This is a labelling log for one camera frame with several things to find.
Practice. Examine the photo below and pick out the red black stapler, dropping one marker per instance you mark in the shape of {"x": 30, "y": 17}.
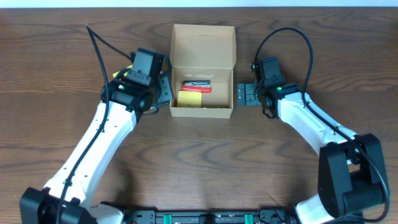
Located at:
{"x": 202, "y": 86}

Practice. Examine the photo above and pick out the yellow sticky note pad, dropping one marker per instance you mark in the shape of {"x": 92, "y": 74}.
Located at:
{"x": 189, "y": 99}

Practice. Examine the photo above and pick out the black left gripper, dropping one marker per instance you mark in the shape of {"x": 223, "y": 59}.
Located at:
{"x": 166, "y": 88}

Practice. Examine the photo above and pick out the yellow highlighter marker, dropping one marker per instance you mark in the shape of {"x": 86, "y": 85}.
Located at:
{"x": 122, "y": 73}

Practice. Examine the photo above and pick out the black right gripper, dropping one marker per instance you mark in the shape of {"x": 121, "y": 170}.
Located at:
{"x": 246, "y": 94}

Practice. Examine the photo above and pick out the brown cardboard box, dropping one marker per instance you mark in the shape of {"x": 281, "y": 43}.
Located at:
{"x": 203, "y": 53}

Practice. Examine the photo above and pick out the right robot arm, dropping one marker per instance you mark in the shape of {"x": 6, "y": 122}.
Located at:
{"x": 351, "y": 169}

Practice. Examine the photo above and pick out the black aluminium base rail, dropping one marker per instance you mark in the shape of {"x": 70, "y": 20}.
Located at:
{"x": 264, "y": 216}

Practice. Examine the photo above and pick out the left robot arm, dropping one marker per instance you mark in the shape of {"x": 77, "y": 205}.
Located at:
{"x": 141, "y": 88}

